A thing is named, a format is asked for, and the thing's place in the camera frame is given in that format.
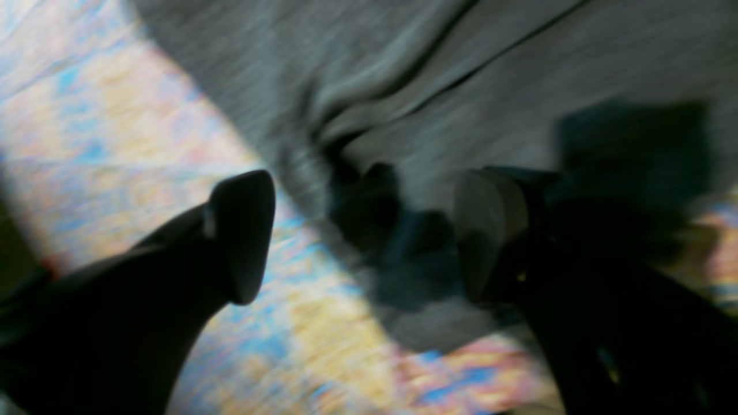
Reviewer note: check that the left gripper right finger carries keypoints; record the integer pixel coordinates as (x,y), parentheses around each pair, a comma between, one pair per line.
(619,336)

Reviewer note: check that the patterned tablecloth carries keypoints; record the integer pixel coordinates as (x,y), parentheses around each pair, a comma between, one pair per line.
(104,136)

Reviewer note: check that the grey t-shirt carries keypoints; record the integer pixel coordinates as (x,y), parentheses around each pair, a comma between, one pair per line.
(368,111)

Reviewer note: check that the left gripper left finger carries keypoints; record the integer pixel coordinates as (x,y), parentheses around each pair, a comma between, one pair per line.
(112,337)

